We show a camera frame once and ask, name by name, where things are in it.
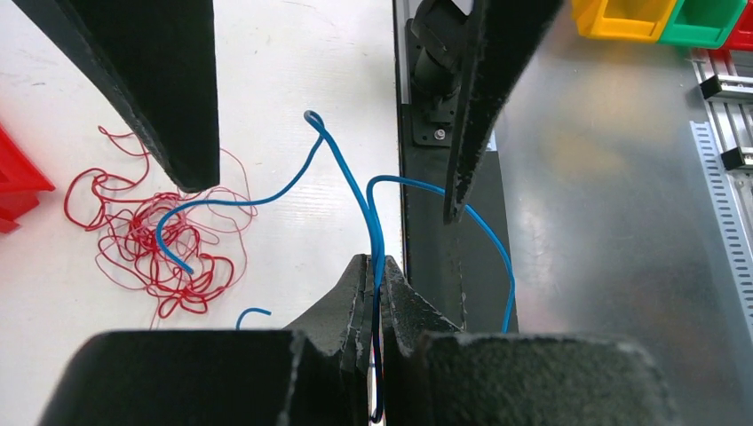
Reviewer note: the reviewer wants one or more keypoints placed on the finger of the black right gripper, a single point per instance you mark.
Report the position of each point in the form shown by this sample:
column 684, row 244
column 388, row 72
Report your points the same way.
column 155, row 63
column 501, row 39

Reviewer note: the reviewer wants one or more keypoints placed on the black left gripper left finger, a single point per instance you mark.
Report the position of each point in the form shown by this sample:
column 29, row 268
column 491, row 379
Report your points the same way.
column 315, row 371

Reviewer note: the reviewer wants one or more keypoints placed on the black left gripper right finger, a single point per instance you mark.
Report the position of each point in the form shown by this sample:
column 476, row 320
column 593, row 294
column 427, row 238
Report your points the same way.
column 436, row 374

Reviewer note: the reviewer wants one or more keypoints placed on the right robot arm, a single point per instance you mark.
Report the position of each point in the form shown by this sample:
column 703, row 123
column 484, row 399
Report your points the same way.
column 440, row 28

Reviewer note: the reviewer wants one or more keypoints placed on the yellow storage bin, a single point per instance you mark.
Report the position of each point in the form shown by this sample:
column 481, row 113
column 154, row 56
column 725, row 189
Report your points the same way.
column 640, row 21

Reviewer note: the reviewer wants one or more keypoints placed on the red plastic bin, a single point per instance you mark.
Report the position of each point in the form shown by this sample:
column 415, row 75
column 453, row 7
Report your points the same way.
column 21, row 182

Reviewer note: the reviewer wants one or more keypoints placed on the green storage bin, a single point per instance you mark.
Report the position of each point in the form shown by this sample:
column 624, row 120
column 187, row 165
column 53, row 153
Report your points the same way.
column 702, row 23

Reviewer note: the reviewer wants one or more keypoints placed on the white slotted cable duct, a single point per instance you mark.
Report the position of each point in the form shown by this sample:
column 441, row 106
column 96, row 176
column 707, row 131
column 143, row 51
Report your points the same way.
column 730, row 225

